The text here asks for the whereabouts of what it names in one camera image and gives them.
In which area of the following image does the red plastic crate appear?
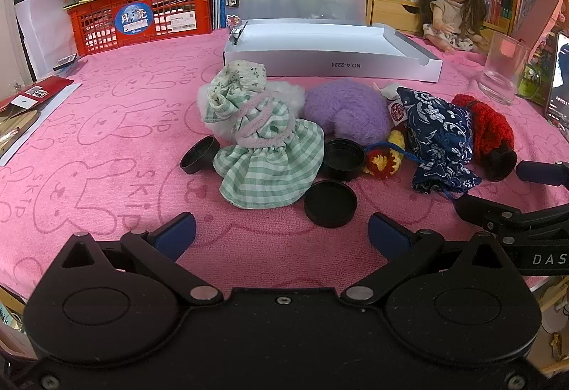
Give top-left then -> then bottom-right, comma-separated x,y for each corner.
64,0 -> 213,57

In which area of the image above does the small green toy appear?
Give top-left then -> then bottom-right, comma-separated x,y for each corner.
518,61 -> 541,100

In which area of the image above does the black binder clip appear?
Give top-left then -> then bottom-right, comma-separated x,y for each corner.
229,21 -> 250,45

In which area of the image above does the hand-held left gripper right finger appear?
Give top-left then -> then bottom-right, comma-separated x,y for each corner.
340,212 -> 512,305

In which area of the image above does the small black case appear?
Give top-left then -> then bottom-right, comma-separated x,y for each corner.
53,53 -> 78,71

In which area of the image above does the brown-haired baby doll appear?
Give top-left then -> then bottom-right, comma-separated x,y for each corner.
415,0 -> 490,55

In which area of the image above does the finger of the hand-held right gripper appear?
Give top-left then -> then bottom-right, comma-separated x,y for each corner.
516,160 -> 569,187
453,193 -> 569,236

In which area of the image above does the white plush cat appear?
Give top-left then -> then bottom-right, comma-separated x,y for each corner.
197,79 -> 307,139

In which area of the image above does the pink rabbit print blanket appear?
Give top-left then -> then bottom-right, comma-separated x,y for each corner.
0,26 -> 569,297

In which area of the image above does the wooden drawer box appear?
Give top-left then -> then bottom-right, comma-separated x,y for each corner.
367,0 -> 425,35

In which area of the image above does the red knitted doll hat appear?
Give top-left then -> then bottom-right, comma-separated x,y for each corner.
451,94 -> 515,164

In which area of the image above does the pink toy house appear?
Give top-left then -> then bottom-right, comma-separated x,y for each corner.
511,0 -> 569,62

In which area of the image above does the yellow red crochet keychain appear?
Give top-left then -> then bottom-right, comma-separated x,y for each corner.
362,128 -> 407,180

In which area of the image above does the smartphone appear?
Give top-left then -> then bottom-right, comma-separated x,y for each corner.
544,31 -> 569,128

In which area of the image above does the red envelope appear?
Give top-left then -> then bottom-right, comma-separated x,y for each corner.
0,76 -> 75,113

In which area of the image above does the green checked doll dress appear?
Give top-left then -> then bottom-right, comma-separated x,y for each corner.
202,60 -> 326,209

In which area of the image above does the purple plush toy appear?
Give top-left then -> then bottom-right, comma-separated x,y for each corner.
303,79 -> 394,146

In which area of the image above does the clear drinking glass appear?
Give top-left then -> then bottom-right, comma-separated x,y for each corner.
479,32 -> 532,106

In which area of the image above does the white paper sheet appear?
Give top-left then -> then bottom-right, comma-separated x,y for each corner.
0,81 -> 83,166

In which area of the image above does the blue floral drawstring pouch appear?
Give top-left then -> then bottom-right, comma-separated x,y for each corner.
388,85 -> 483,195

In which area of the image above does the white shallow cardboard box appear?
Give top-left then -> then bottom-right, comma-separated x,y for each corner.
222,19 -> 444,83

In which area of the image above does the black round cap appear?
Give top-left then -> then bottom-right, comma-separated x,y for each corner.
180,136 -> 222,175
321,139 -> 366,182
303,179 -> 358,228

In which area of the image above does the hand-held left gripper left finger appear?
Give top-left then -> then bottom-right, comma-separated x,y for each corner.
57,212 -> 225,305

